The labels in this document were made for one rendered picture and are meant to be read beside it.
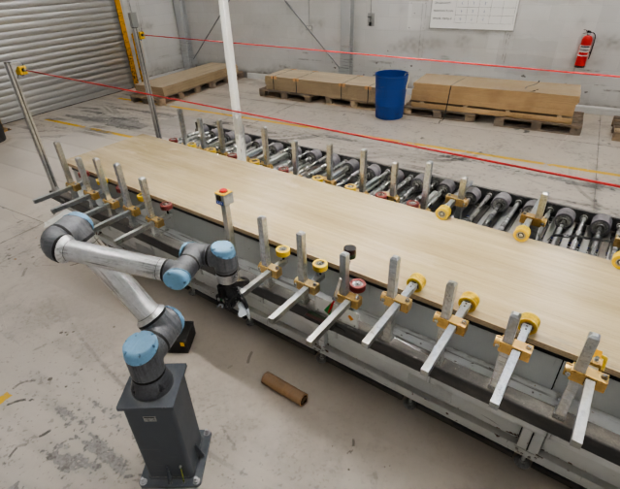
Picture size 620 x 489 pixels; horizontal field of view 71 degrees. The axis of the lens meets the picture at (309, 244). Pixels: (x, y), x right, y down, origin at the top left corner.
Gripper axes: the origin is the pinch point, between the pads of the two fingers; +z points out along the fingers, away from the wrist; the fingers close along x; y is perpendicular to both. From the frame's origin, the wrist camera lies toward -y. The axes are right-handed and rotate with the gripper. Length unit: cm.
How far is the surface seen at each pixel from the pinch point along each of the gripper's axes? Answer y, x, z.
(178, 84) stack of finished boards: -533, -579, 66
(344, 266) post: -41, 33, -11
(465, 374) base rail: -36, 94, 24
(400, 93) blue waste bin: -586, -138, 51
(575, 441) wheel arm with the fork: -2, 132, -2
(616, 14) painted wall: -753, 128, -53
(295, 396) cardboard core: -31, 7, 87
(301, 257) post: -43.1, 7.5, -6.0
